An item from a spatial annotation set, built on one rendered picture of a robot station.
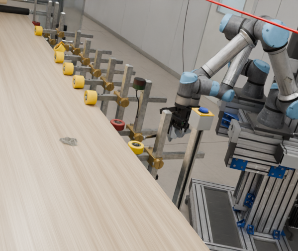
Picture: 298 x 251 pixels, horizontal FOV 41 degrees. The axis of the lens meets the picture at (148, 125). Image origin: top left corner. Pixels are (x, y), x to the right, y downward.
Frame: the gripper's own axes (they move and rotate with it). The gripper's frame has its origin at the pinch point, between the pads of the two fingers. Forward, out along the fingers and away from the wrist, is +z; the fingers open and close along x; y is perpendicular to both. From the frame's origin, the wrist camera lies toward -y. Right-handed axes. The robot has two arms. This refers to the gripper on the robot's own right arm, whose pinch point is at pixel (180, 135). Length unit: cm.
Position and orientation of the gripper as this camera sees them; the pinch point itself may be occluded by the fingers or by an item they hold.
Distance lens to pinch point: 237.4
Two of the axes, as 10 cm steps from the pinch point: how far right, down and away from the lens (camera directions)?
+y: 8.9, -0.1, 4.6
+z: -2.0, 9.0, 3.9
